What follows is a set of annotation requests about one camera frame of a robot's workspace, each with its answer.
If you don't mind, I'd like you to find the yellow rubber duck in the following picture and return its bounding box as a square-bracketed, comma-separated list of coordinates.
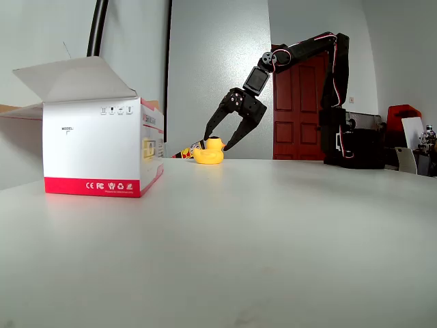
[193, 135, 227, 166]

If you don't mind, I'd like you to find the small open cardboard box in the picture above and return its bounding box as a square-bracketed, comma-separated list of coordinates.
[0, 55, 165, 199]

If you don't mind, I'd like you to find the red yellow striped package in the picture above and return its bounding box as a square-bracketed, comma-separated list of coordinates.
[171, 139, 206, 159]

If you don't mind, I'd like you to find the red brown wooden door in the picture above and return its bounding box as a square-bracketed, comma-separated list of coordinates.
[270, 44, 330, 161]

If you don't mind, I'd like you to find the metal mesh cage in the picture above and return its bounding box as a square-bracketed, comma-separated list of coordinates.
[344, 110, 384, 131]

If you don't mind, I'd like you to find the orange red machine cover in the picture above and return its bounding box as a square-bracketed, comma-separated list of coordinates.
[386, 104, 423, 148]

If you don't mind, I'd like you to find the small white panel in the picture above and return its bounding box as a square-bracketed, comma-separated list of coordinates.
[394, 146, 419, 176]

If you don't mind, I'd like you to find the white board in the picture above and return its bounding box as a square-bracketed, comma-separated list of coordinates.
[400, 116, 426, 148]

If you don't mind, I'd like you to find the black camera stand pole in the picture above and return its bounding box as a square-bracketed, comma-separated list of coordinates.
[85, 0, 111, 58]

